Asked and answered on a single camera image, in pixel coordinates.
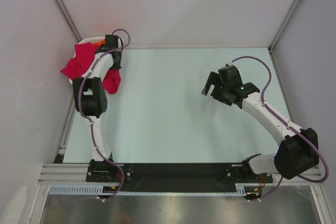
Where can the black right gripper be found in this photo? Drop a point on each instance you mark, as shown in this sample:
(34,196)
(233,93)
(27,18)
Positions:
(214,80)

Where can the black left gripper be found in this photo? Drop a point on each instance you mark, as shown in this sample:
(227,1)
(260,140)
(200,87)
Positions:
(119,54)

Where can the orange t shirt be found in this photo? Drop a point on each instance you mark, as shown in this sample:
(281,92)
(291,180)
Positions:
(100,42)

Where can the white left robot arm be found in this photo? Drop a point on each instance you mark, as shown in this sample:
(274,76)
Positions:
(90,95)

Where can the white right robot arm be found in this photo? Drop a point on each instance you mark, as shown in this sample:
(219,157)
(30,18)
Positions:
(201,125)

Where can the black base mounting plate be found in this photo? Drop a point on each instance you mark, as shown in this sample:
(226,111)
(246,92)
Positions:
(201,176)

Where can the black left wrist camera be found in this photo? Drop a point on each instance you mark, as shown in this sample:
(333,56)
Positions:
(111,41)

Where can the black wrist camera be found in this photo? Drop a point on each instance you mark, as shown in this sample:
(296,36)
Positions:
(230,76)
(111,41)

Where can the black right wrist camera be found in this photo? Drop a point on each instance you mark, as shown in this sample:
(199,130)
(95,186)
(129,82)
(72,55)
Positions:
(230,76)

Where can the aluminium left corner post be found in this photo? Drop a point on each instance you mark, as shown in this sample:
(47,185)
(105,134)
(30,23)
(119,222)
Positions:
(68,19)

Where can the aluminium corner post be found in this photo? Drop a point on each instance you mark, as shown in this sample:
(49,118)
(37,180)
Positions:
(284,24)
(68,19)

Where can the white slotted cable duct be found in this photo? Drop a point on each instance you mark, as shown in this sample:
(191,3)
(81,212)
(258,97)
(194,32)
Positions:
(108,190)

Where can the aluminium front frame rail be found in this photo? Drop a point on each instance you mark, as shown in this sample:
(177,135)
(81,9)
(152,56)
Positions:
(76,174)

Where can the aluminium right corner post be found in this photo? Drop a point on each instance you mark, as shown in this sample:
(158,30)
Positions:
(284,24)

